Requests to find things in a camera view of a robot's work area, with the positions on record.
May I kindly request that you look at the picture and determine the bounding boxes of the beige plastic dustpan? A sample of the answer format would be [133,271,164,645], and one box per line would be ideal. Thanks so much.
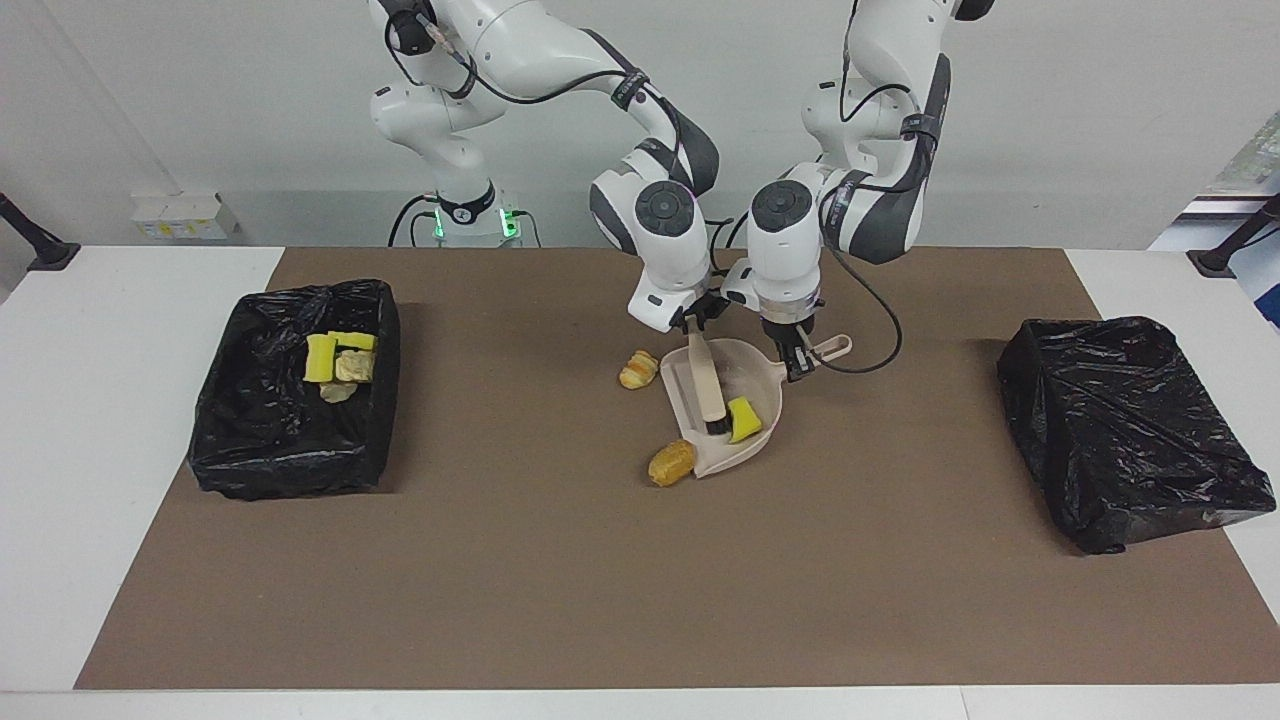
[660,333,854,479]

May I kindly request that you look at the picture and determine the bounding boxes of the beige brush black bristles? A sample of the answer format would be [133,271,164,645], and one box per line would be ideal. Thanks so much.
[686,318,731,439]

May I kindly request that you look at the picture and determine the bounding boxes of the oblong golden bread roll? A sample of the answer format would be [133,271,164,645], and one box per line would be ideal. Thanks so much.
[647,439,697,488]

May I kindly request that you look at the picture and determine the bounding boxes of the black bag lined bin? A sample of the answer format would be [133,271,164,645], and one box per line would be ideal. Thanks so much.
[997,316,1278,555]
[188,279,402,501]

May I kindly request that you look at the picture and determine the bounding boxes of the brown table mat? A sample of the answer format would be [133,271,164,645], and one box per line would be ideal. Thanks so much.
[75,247,1280,691]

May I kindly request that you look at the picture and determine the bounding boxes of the white blue furniture piece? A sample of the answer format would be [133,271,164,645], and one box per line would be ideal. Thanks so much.
[1150,135,1280,331]

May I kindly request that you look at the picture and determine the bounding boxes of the white box with labels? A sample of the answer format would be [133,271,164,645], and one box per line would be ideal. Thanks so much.
[132,192,241,241]

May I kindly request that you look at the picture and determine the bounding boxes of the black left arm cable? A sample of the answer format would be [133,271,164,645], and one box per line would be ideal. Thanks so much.
[815,0,941,376]

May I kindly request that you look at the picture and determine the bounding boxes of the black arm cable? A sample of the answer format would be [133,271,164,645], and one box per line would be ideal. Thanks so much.
[815,0,941,376]
[383,0,693,201]

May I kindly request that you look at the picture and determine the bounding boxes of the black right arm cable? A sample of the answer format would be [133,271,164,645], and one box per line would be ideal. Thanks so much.
[383,0,693,201]

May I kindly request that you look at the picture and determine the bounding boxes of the black right base cable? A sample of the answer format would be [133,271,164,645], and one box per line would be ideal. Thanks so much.
[388,193,441,248]

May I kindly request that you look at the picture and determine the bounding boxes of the black camera stand foot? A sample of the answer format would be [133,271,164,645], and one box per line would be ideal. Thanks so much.
[1187,195,1280,279]
[0,192,81,273]

